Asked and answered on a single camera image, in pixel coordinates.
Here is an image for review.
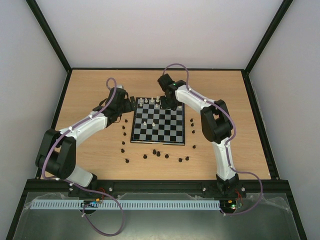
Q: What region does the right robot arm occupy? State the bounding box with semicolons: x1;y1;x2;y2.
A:
157;73;239;196

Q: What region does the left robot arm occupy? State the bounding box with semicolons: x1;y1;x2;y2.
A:
35;85;137;188

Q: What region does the black and silver chessboard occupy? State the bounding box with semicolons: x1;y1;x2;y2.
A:
130;97;186;146

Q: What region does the grey slotted cable duct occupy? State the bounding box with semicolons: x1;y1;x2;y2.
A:
30;199;221;211

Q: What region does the black aluminium frame rail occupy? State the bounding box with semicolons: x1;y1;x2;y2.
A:
24;178;291;198

